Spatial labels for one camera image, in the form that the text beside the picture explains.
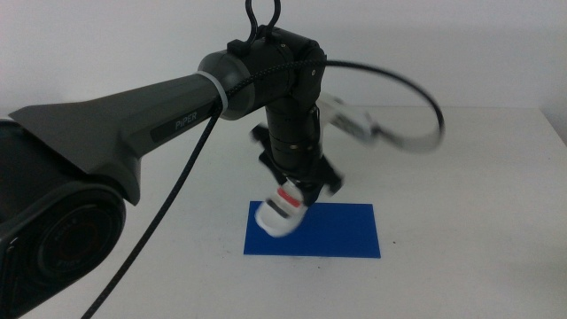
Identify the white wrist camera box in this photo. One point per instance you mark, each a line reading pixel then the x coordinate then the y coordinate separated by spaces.
pixel 352 119

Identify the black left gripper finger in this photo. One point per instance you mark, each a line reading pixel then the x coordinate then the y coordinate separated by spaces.
pixel 313 194

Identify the blue rectangular mat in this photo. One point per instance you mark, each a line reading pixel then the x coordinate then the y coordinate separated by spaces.
pixel 336 235

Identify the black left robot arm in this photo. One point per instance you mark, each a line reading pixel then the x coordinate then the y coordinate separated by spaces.
pixel 119 124

